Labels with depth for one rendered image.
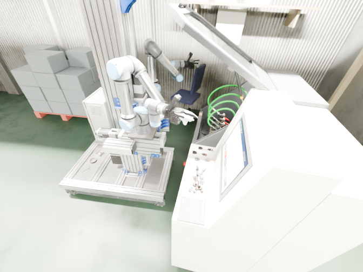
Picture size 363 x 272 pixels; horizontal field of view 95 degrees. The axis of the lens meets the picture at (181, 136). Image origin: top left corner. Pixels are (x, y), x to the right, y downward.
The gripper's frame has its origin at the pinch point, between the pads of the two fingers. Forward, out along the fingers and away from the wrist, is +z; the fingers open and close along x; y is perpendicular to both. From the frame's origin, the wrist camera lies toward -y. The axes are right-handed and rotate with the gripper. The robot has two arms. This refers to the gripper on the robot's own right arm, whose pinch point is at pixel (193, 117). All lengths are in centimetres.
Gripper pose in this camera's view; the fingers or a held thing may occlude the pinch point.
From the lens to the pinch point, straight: 97.1
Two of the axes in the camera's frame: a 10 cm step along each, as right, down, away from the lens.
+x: -5.3, 4.0, -7.5
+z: 8.4, 3.6, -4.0
